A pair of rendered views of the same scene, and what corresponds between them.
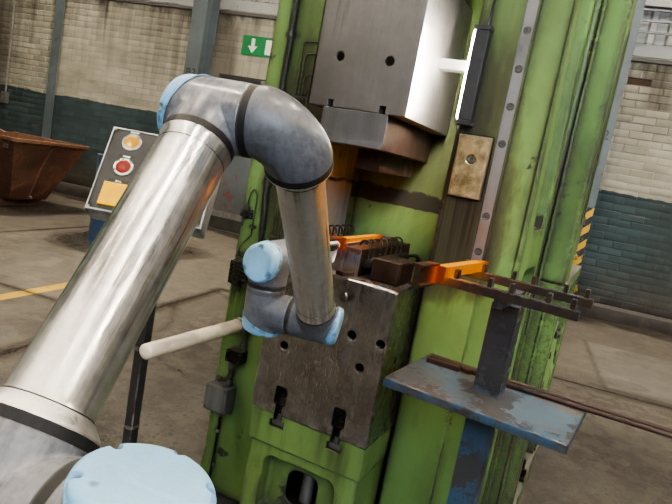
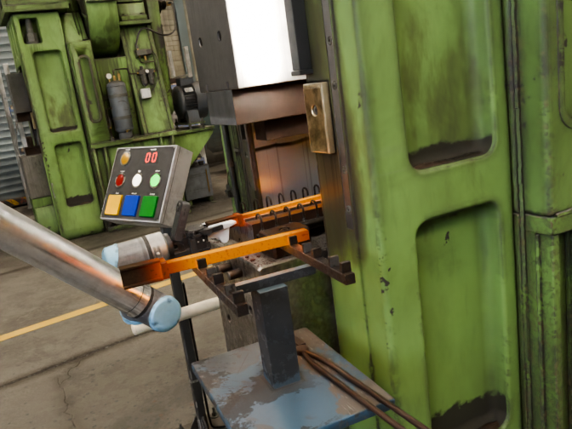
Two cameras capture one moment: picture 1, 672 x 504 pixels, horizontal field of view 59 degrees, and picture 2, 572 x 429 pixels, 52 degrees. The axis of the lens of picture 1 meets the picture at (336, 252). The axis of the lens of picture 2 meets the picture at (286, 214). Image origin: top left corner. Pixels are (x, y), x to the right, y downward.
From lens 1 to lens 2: 1.26 m
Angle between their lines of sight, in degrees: 39
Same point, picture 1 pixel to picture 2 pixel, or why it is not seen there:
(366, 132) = (226, 111)
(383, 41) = (212, 18)
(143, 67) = not seen: hidden behind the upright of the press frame
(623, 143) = not seen: outside the picture
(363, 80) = (214, 60)
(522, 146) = (349, 82)
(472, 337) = (368, 304)
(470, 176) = (318, 129)
